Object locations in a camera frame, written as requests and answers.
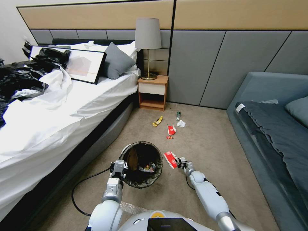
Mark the colourful wrappers trash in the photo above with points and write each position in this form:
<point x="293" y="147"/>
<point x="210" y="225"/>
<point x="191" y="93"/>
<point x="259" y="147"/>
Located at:
<point x="148" y="167"/>

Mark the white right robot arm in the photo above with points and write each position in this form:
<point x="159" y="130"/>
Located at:
<point x="209" y="195"/>

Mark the grey shade brass lamp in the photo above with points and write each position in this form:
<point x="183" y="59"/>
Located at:
<point x="147" y="36"/>

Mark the brown cardboard piece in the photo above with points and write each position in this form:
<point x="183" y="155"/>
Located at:
<point x="132" y="158"/>

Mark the flattened red white carton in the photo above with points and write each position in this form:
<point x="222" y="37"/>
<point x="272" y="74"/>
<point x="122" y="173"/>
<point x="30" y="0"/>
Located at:
<point x="171" y="130"/>

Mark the grey square pillow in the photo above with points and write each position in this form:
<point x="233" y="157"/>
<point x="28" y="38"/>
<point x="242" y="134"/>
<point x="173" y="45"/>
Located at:
<point x="118" y="61"/>

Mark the small black plastic bag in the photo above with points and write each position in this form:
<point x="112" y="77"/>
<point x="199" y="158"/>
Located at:
<point x="54" y="56"/>

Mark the teal sofa cushion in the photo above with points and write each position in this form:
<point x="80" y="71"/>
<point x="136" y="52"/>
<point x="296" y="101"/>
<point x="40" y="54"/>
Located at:
<point x="298" y="110"/>

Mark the white bed sheets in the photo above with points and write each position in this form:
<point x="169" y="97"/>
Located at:
<point x="60" y="115"/>

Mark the wooden nightstand white drawer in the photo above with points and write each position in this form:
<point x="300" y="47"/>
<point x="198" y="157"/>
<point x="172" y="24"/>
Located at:
<point x="153" y="92"/>

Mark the black framed picture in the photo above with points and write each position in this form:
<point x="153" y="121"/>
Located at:
<point x="84" y="65"/>

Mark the black bed headboard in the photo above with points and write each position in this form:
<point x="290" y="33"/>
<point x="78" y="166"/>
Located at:
<point x="79" y="41"/>

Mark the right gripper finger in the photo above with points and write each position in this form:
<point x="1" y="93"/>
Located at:
<point x="183" y="158"/>
<point x="178" y="165"/>

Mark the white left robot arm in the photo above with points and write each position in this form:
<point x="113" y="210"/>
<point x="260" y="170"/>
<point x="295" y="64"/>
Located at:
<point x="108" y="213"/>

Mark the large black plastic bag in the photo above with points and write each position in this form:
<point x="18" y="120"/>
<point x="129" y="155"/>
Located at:
<point x="16" y="79"/>

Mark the white bed pillow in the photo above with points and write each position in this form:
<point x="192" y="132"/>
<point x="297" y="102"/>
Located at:
<point x="125" y="49"/>

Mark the trash bin with black liner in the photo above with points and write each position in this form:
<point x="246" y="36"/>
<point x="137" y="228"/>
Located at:
<point x="142" y="166"/>

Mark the grey blue sofa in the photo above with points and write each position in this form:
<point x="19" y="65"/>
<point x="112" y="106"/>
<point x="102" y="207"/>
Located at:
<point x="262" y="144"/>

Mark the small red candy wrapper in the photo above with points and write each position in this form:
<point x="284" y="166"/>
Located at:
<point x="169" y="137"/>

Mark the crumpled white paper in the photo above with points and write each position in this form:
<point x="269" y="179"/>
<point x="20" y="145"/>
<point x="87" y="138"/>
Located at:
<point x="181" y="123"/>

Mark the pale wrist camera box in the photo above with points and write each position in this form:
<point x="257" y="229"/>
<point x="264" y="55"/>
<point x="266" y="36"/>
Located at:
<point x="119" y="165"/>

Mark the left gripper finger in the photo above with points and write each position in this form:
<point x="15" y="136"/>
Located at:
<point x="112" y="167"/>
<point x="125" y="166"/>

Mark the dark grey blanket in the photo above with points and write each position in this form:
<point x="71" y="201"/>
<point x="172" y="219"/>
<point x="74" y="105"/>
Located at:
<point x="276" y="134"/>

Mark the crushed red white carton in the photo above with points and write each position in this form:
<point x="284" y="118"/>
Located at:
<point x="171" y="158"/>

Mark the grey plastic sheet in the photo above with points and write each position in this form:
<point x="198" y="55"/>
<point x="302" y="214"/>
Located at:
<point x="268" y="101"/>

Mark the white robot front shell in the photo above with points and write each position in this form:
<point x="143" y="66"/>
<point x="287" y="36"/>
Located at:
<point x="163" y="221"/>

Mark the clear bubble wrap sheet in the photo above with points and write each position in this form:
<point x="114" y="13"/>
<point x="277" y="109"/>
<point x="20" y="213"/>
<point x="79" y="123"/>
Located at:
<point x="131" y="207"/>

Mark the green plastic bottle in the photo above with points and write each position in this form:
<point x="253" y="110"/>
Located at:
<point x="178" y="115"/>

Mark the yellow snack wrapper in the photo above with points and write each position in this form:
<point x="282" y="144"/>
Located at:
<point x="157" y="121"/>

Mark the grey upholstered bed frame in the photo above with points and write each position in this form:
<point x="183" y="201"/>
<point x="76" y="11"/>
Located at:
<point x="103" y="142"/>

